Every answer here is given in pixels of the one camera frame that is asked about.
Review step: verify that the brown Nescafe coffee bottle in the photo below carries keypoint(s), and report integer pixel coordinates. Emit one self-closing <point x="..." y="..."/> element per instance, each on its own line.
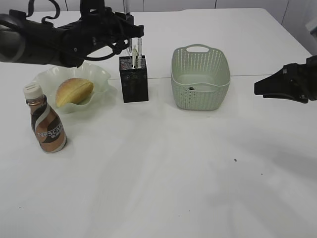
<point x="45" y="122"/>

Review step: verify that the yellow bread loaf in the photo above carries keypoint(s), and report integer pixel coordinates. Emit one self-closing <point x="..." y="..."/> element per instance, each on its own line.
<point x="73" y="90"/>

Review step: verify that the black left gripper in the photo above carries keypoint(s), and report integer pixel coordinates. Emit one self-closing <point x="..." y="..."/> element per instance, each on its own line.
<point x="95" y="38"/>

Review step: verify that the black square pen holder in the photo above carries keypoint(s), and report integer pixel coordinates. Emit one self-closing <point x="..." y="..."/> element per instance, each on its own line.
<point x="134" y="81"/>

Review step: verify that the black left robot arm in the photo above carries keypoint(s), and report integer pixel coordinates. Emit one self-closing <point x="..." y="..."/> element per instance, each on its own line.
<point x="26" y="41"/>

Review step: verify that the pale green ruffled glass plate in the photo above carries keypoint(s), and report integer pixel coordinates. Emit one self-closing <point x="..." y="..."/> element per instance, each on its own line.
<point x="51" y="79"/>

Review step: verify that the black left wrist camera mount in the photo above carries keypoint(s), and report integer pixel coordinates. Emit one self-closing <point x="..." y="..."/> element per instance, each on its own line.
<point x="92" y="6"/>

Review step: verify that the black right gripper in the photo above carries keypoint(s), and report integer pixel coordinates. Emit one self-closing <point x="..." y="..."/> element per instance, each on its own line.
<point x="295" y="82"/>

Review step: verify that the white and green pen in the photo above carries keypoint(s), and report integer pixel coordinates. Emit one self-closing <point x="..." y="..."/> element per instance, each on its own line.
<point x="134" y="56"/>

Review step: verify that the green plastic woven basket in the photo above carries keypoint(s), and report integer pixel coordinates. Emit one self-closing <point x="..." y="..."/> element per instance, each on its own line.
<point x="206" y="70"/>

